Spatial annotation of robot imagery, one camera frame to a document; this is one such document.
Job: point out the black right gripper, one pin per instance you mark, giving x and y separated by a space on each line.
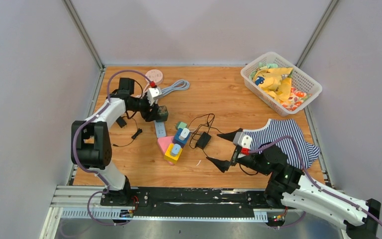
222 165

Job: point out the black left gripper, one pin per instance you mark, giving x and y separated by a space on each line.
148 115

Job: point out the blue cube power socket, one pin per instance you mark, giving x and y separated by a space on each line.
176 139

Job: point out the light blue small charger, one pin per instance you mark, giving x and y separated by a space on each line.
176 149

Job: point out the yellow cube power socket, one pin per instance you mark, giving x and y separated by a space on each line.
170 159

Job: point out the dark green cube socket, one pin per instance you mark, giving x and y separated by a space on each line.
162 114

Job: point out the white USB charger plug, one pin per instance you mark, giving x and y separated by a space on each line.
184 134

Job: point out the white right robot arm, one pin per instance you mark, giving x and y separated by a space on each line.
293 187

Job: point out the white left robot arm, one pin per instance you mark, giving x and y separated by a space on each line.
91 148

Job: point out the light blue power strip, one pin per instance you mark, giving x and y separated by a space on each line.
160 129

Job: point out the black power adapter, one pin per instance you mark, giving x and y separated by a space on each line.
203 140

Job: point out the green USB charger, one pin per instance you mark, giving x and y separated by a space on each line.
181 125

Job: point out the pink triangular power socket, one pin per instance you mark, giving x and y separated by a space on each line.
164 144

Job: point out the round pink power socket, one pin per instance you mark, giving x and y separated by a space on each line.
155 76

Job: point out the yellow cloth in basket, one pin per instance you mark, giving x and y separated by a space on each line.
276 82

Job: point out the white plastic basket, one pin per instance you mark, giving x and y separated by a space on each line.
300 81

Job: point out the floral cloth in basket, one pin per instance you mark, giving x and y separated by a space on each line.
295 99

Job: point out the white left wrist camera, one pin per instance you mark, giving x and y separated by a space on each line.
153 94

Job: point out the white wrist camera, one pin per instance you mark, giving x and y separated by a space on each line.
242 139
153 94

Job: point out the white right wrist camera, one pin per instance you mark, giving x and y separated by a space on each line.
242 139

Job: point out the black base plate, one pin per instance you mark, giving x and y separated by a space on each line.
179 202

